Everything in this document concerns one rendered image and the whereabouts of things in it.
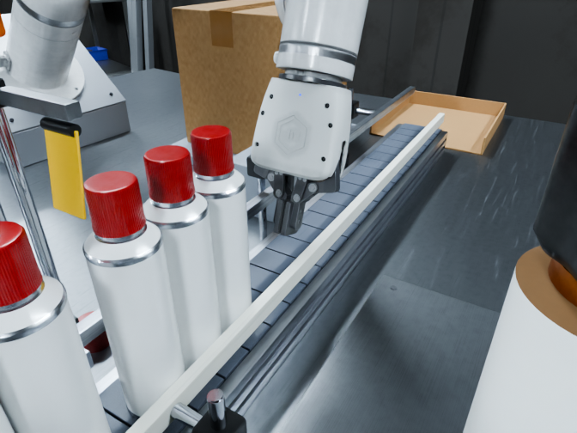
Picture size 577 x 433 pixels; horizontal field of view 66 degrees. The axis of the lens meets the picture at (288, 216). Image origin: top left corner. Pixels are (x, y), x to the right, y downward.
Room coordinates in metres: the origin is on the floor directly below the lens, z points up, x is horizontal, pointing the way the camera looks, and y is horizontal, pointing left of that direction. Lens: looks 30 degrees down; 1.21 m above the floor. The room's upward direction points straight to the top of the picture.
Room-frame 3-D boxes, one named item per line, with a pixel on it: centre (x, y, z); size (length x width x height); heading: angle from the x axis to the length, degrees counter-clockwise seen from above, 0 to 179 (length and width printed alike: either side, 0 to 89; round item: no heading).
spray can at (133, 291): (0.25, 0.11, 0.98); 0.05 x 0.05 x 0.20
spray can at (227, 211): (0.35, 0.06, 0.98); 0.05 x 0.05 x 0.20
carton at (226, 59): (1.00, 0.04, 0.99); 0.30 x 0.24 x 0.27; 149
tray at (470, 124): (1.10, -0.38, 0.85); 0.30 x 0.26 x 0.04; 149
